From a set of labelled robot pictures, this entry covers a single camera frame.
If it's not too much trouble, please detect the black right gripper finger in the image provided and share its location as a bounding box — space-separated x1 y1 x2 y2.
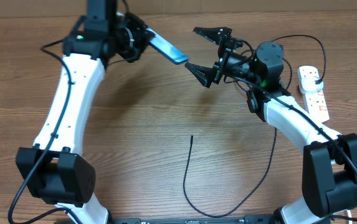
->
184 62 217 88
193 27 232 45

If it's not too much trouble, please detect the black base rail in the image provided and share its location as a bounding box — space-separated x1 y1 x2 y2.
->
54 213 278 224

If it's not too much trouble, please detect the white charger plug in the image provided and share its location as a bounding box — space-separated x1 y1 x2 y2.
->
299 77 324 94

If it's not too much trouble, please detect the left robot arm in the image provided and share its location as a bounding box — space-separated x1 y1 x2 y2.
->
16 1 157 223

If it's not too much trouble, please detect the blue Galaxy smartphone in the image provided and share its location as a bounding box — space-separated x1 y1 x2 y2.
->
146 27 189 65

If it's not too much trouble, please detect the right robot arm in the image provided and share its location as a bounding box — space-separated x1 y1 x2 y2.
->
186 27 357 223

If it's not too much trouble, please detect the white power strip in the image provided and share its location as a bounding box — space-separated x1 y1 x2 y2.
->
297 65 330 123

